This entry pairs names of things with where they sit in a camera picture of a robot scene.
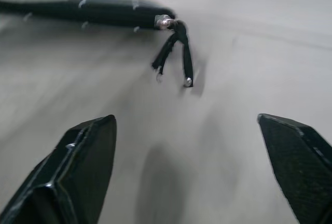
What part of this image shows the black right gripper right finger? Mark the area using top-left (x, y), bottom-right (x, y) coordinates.
top-left (256, 113), bottom-right (332, 224)

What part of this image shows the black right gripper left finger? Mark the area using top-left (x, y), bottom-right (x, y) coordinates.
top-left (0, 114), bottom-right (117, 224)

